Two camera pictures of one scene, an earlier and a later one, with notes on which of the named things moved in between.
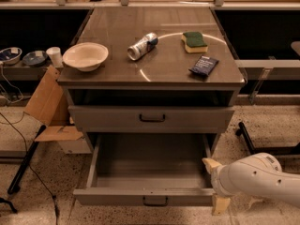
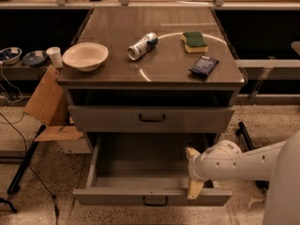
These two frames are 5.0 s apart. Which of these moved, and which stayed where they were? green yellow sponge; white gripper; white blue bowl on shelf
Moved: white gripper
Stayed: white blue bowl on shelf; green yellow sponge
